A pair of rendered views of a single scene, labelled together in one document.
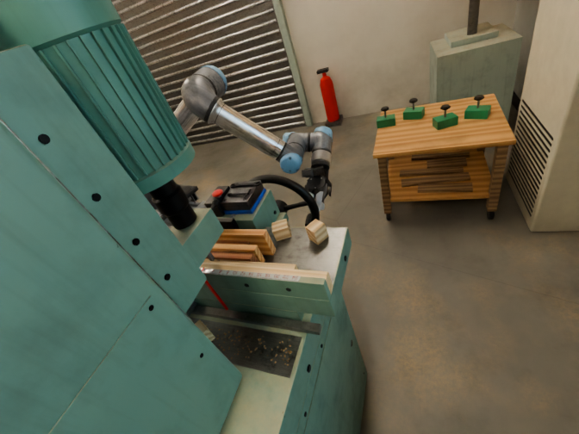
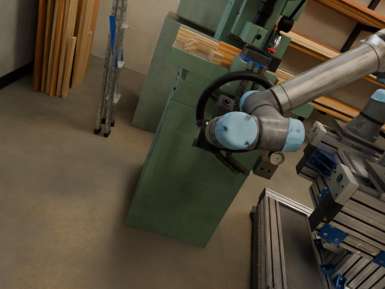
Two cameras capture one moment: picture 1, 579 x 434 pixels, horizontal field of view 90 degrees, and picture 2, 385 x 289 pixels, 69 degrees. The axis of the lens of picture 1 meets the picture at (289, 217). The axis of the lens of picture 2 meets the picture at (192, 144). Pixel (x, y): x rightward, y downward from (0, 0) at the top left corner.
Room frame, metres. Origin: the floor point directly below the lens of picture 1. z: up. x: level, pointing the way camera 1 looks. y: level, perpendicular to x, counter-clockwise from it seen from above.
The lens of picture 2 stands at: (1.42, -0.66, 1.09)
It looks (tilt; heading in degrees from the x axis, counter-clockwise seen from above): 26 degrees down; 138
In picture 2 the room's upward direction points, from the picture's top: 25 degrees clockwise
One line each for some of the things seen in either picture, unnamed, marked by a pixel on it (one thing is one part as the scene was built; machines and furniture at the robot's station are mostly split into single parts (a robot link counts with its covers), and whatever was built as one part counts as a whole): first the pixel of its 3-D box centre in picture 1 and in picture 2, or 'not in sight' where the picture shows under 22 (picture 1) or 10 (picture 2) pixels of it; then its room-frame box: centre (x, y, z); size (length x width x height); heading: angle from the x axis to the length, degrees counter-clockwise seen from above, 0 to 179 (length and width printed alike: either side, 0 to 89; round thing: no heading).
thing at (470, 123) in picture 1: (434, 154); not in sight; (1.45, -0.98, 0.32); 0.66 x 0.57 x 0.64; 59
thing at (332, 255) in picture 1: (240, 248); (241, 80); (0.63, 0.16, 0.87); 0.61 x 0.30 x 0.06; 58
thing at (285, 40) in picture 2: not in sight; (275, 46); (0.46, 0.44, 1.02); 0.09 x 0.07 x 0.12; 58
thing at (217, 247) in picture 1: (222, 253); not in sight; (0.56, 0.19, 0.93); 0.22 x 0.02 x 0.06; 58
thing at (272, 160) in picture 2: not in sight; (274, 158); (0.85, 0.31, 0.65); 0.06 x 0.04 x 0.08; 58
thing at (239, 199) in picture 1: (235, 195); (260, 57); (0.70, 0.12, 0.99); 0.13 x 0.11 x 0.06; 58
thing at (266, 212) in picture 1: (246, 216); (250, 75); (0.70, 0.12, 0.91); 0.15 x 0.14 x 0.09; 58
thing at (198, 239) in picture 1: (190, 243); (252, 36); (0.51, 0.22, 1.03); 0.14 x 0.07 x 0.09; 148
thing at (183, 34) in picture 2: (208, 272); (243, 61); (0.52, 0.23, 0.92); 0.60 x 0.02 x 0.05; 58
